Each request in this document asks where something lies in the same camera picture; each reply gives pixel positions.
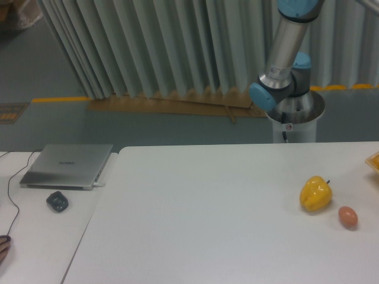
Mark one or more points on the pale green folding curtain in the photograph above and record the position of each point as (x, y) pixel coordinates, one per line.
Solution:
(150, 47)

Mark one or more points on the white usb plug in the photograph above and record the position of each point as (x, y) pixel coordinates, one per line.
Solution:
(97, 185)

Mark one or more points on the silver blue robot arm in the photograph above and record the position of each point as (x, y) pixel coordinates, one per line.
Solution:
(284, 59)

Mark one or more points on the silver closed laptop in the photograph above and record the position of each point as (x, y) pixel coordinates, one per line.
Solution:
(67, 166)

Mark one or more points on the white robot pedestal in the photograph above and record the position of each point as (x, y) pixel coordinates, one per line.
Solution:
(288, 132)

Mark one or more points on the brown cardboard sheet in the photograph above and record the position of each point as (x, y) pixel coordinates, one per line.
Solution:
(233, 104)

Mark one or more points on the black small tray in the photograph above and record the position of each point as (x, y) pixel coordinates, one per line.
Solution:
(57, 201)

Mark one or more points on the person's hand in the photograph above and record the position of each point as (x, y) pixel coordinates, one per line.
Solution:
(5, 245)

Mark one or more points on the yellow bell pepper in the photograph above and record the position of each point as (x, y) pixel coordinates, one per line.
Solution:
(316, 194)

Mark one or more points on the brown egg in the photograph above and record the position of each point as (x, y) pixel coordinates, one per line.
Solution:
(348, 217)

